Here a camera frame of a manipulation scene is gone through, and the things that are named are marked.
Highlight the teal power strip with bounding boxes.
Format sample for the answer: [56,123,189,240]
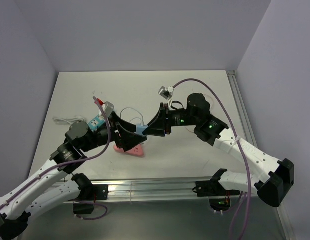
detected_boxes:
[88,115,105,132]

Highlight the pink triangular power strip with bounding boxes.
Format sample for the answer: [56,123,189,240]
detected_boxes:
[113,144,145,158]

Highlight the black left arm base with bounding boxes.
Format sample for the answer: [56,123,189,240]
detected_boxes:
[73,184,109,216]

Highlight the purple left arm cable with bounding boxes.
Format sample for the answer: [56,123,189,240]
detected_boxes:
[0,96,113,218]

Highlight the blue charger plug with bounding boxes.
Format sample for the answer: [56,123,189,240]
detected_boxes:
[135,124,148,136]

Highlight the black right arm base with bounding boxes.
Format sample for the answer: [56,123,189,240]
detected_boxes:
[192,180,241,211]

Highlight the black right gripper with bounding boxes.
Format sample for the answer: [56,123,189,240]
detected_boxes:
[143,102,199,137]

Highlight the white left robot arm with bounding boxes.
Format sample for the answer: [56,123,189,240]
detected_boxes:
[0,112,147,240]

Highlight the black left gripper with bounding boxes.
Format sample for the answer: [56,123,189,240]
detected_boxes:
[80,111,147,152]

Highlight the aluminium frame rail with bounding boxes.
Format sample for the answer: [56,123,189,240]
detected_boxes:
[22,69,296,240]

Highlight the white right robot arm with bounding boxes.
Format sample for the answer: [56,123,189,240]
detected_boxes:
[142,93,295,208]

